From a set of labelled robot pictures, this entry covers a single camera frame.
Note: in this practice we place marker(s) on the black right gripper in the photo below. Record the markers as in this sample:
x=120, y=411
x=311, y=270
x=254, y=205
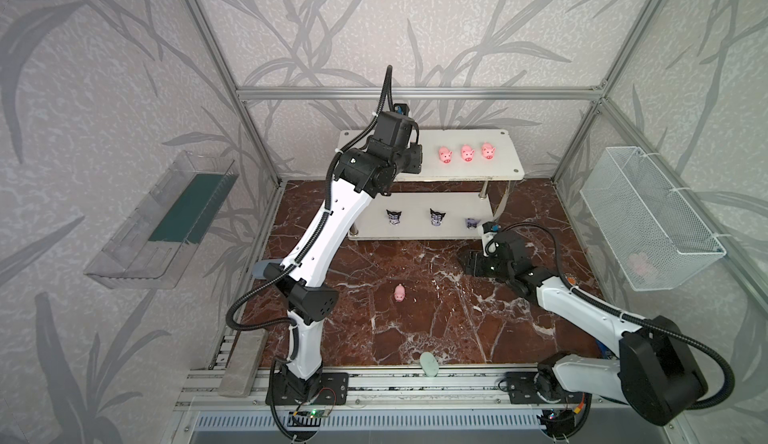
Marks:
x=477, y=261

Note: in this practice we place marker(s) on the blue fabric glasses case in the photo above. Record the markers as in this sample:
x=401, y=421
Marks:
x=258, y=269

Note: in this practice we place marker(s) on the dark cartoon figure toy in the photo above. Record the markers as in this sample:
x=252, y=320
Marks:
x=394, y=216
x=436, y=217

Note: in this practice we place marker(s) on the white two-tier shelf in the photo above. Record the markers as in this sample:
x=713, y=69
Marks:
x=479, y=189

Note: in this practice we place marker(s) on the pink pig toy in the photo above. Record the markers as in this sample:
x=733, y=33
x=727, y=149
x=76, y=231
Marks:
x=467, y=153
x=399, y=293
x=488, y=151
x=445, y=154

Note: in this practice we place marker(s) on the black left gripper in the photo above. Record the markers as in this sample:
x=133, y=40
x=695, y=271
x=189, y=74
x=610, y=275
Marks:
x=411, y=160

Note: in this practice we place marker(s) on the purple black cartoon figure toy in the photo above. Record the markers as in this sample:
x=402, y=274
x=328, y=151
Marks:
x=472, y=223

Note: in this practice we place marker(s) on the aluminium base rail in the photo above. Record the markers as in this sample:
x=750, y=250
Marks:
x=407, y=387

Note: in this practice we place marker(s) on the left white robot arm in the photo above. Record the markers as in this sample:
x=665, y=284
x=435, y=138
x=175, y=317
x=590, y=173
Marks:
x=361, y=170

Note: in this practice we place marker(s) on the clear plastic wall bin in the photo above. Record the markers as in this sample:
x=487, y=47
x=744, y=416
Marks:
x=158, y=240

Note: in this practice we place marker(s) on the pale green oval object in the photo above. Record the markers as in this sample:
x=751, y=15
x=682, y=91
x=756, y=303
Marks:
x=429, y=364

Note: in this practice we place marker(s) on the pink toy in basket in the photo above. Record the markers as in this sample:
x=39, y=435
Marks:
x=641, y=265

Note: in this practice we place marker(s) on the white wire mesh basket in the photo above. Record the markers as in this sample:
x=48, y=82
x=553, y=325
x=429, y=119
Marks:
x=638, y=209

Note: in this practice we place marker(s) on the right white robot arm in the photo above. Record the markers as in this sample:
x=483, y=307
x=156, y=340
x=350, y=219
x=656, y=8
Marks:
x=652, y=368

